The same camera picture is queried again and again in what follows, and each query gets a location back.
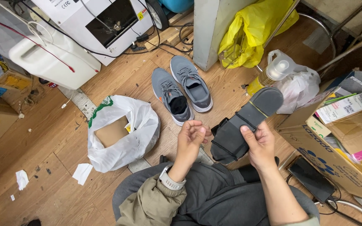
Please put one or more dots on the person's right hand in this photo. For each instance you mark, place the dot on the person's right hand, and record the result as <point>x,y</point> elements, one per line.
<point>261,150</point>

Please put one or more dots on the yellow plastic bag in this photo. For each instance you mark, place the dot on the yellow plastic bag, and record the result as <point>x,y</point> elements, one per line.
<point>250,34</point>

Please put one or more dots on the black wheel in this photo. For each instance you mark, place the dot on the black wheel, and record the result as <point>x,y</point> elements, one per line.
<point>157,12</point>

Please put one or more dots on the crumpled white plastic bag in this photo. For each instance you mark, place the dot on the crumpled white plastic bag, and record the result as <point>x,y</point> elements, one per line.
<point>297,88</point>

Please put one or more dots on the black smartphone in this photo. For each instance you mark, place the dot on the black smartphone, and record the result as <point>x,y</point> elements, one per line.
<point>311,179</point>

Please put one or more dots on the grey sneaker with black sock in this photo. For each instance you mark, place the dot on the grey sneaker with black sock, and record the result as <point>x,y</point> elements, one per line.
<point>171,95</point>

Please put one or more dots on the grey metal cabinet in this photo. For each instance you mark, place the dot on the grey metal cabinet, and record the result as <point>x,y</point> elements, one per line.
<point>211,28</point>

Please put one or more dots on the person's grey trousers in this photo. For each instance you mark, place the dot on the person's grey trousers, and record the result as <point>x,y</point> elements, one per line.
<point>212,197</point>

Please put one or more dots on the white machine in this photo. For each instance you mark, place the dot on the white machine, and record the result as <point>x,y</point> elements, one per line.
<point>105,22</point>

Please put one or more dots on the person's left hand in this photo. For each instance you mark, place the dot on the person's left hand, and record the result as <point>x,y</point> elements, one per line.
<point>189,141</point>

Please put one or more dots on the white plastic bag with box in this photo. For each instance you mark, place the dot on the white plastic bag with box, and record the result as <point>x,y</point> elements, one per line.
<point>124,131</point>

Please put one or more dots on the white plastic jerrycan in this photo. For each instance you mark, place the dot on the white plastic jerrycan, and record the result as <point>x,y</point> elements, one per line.
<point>55,59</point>

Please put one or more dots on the metal stool frame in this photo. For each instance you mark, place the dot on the metal stool frame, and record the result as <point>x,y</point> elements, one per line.
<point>319,28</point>

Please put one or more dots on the white wrist watch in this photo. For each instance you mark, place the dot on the white wrist watch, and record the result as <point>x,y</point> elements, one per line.
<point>170,181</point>

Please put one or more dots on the wooden pallet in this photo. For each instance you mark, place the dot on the wooden pallet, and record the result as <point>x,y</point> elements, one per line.
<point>170,34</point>

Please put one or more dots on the cardboard carton with packages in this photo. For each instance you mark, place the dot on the cardboard carton with packages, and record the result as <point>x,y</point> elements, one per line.
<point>335,138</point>

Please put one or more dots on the spray can with clear cap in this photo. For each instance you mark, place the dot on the spray can with clear cap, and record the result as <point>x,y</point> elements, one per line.
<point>269,77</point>

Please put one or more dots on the white paper scrap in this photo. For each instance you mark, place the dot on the white paper scrap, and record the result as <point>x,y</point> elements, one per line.
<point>82,173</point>
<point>22,179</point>

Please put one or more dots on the black shoe with rubber bands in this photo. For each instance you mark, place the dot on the black shoe with rubber bands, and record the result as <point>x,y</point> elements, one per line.
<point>247,125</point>

